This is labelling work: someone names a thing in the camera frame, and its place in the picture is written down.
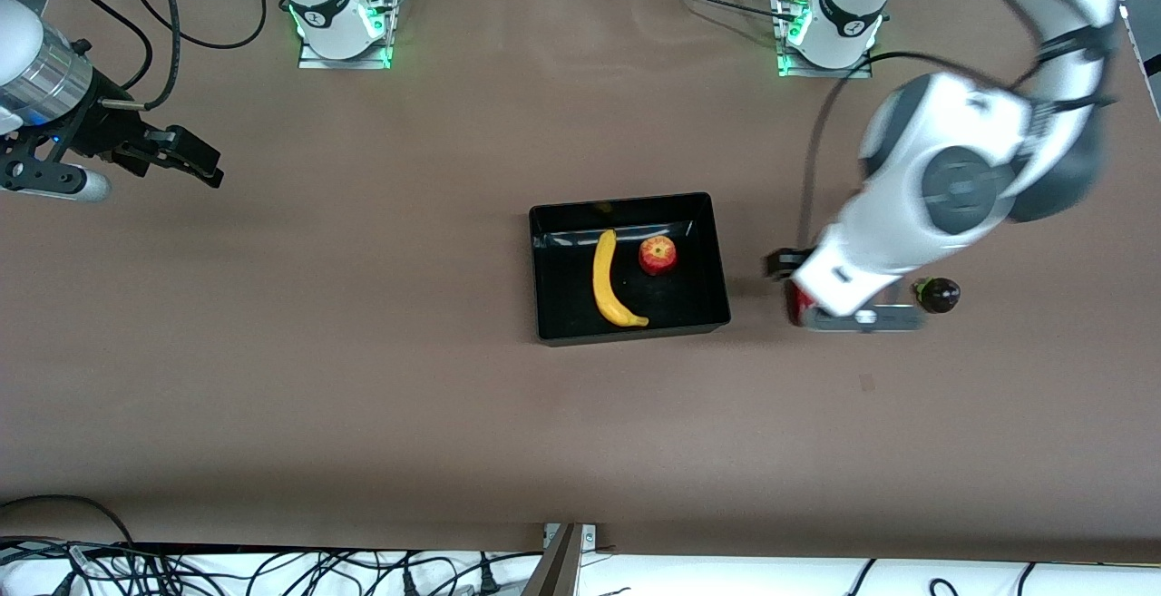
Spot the black rectangular box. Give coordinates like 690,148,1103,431
528,192,732,347

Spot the red yellow apple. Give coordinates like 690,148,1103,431
639,235,678,276

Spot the yellow banana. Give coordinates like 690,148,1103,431
592,229,650,328

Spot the small dark eggplant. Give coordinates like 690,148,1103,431
912,277,962,314

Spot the dark metal bar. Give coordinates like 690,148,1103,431
522,523,583,596

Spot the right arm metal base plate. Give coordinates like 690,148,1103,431
298,29,395,70

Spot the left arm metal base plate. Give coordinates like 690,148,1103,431
776,38,874,79

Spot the small metal bracket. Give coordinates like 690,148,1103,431
542,523,598,550

